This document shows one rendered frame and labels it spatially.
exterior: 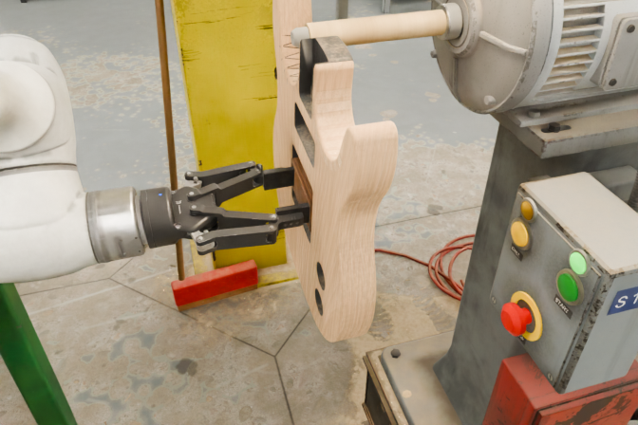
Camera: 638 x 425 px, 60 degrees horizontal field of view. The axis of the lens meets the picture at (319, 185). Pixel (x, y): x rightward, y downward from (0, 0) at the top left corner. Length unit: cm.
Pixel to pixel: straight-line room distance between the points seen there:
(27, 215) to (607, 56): 70
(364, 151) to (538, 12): 28
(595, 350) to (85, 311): 177
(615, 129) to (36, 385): 111
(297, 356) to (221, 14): 108
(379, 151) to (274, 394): 136
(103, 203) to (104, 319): 143
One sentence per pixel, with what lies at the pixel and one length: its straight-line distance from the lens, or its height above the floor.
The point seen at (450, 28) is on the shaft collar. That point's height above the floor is 125.
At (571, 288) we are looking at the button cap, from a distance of 64.
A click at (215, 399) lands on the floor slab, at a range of 181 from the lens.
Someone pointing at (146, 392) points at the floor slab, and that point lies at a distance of 188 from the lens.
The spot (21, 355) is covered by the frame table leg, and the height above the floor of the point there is 64.
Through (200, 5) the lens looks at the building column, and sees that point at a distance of 158.
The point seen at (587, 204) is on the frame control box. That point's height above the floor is 112.
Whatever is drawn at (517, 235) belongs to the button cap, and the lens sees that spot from 70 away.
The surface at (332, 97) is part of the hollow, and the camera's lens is 62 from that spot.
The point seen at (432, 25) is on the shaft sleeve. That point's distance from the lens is 74.
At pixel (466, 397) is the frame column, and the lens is 140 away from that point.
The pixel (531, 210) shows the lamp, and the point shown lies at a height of 111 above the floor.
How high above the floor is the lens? 150
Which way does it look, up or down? 36 degrees down
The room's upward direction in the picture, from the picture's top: straight up
